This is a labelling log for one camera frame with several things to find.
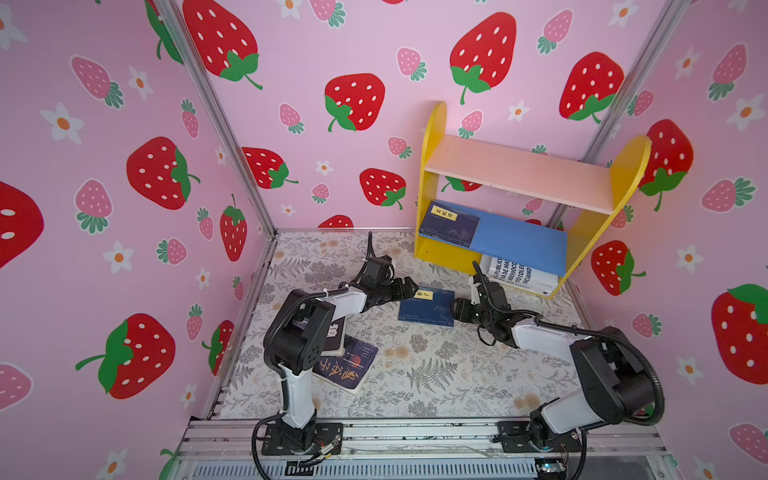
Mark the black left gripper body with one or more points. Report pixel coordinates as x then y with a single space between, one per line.
383 292

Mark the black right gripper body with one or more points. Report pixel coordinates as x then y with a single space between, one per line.
485 319

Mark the white book black spanish text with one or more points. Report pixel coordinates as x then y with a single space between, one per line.
519 276

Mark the navy book yellow label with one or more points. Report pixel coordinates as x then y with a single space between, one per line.
448 225

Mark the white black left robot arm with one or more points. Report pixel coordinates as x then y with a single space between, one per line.
293 345

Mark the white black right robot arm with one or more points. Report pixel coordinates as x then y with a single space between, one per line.
617 383

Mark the black book white chinese title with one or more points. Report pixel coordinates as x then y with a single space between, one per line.
334 343

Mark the dark book orange calligraphy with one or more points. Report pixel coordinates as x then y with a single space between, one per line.
349 370

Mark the yellow pink blue bookshelf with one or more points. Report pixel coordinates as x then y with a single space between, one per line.
535 209

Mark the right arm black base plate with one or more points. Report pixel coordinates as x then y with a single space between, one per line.
527 437

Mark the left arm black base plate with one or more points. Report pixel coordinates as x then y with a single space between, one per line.
283 440

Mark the aluminium front rail frame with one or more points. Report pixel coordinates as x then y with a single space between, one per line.
448 448

